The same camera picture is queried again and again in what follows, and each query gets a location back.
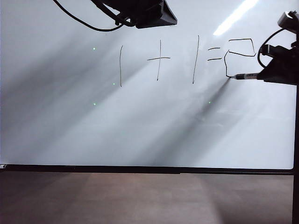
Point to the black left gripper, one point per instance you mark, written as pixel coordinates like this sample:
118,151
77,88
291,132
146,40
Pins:
140,12

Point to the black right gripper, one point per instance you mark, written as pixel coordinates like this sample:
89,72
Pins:
294,67

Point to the white marker pen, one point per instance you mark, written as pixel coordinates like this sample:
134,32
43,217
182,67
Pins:
245,76

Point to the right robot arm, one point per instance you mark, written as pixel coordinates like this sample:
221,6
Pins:
288,19

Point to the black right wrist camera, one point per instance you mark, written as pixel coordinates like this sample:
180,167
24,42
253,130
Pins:
275,49

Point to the white whiteboard with black frame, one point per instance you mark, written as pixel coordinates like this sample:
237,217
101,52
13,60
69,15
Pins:
70,116

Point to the small white frame clip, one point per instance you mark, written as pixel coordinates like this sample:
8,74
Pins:
2,166

